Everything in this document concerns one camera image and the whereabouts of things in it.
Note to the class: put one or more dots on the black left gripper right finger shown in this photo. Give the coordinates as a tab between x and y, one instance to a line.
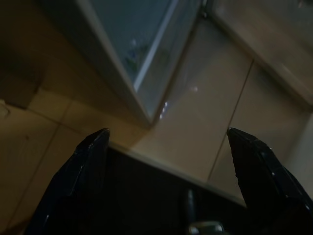
264	176

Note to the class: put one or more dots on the black foam floor mat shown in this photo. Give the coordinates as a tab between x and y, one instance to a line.
151	191

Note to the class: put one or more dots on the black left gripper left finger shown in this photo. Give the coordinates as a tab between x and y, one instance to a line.
80	171

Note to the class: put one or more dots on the stainless steel fridge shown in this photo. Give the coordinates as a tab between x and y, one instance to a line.
122	36

